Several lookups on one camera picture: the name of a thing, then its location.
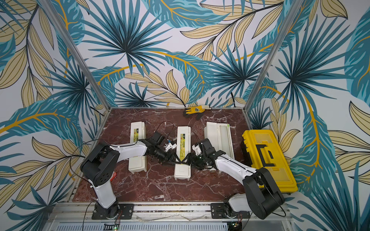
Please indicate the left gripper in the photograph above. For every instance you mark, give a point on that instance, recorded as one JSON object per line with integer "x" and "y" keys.
{"x": 167, "y": 160}

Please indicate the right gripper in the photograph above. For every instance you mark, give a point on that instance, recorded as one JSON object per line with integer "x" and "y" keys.
{"x": 197, "y": 160}

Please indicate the white wrap dispenser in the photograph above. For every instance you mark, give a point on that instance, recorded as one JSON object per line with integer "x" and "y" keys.
{"x": 183, "y": 171}
{"x": 137, "y": 132}
{"x": 219, "y": 134}

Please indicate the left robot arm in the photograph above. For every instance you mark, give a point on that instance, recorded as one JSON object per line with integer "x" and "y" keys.
{"x": 99, "y": 165}

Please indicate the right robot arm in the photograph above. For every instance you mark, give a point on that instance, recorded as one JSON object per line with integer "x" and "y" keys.
{"x": 261, "y": 194}

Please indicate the yellow black work glove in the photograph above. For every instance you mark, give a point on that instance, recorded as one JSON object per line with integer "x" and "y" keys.
{"x": 196, "y": 110}

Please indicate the yellow black toolbox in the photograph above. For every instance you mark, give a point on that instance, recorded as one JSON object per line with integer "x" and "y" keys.
{"x": 260, "y": 149}

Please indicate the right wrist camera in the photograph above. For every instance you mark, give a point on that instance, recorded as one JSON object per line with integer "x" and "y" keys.
{"x": 203, "y": 147}

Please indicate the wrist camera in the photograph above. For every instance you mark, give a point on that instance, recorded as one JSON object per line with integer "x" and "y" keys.
{"x": 163, "y": 143}
{"x": 203, "y": 147}

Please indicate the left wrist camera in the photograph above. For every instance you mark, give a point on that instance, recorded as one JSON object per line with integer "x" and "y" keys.
{"x": 163, "y": 143}

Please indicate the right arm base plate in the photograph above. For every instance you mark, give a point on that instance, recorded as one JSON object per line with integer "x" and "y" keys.
{"x": 224, "y": 210}

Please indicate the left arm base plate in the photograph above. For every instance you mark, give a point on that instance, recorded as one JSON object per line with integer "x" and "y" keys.
{"x": 114, "y": 212}

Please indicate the aluminium front rail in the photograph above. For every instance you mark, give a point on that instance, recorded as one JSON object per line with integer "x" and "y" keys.
{"x": 145, "y": 212}

